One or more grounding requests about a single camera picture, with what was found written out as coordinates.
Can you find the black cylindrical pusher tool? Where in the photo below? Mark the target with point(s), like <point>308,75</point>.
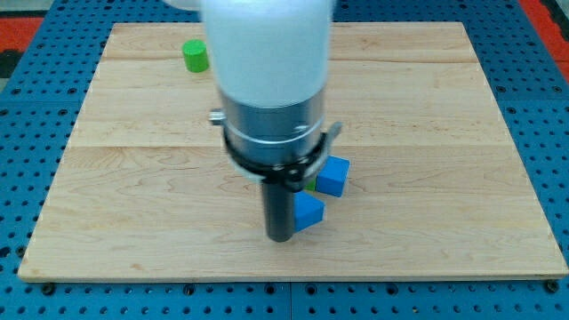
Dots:
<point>278,206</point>

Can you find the blue triangle block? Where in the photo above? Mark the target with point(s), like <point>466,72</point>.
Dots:
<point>308,211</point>

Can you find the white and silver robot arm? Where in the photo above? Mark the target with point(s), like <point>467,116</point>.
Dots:
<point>270,62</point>

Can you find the green block behind tool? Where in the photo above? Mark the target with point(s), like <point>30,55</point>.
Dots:
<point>311,185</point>

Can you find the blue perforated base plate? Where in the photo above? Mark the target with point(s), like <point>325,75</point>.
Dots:
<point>40,103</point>

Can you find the wooden board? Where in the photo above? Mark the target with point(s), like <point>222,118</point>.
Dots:
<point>145,193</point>

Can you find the blue cube block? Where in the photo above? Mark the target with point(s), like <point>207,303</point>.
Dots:
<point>331,180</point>

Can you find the green cylinder block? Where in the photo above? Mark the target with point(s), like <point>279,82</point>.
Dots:
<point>195,55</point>

